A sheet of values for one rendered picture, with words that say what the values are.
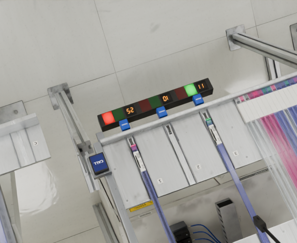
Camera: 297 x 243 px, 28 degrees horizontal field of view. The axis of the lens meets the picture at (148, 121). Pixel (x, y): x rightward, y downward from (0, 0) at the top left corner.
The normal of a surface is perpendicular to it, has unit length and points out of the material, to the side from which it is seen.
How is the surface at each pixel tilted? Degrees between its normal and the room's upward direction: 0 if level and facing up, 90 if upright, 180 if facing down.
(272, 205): 0
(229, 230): 0
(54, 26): 0
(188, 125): 44
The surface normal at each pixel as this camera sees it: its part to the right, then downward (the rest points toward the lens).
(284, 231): 0.00, -0.44
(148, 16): 0.25, 0.27
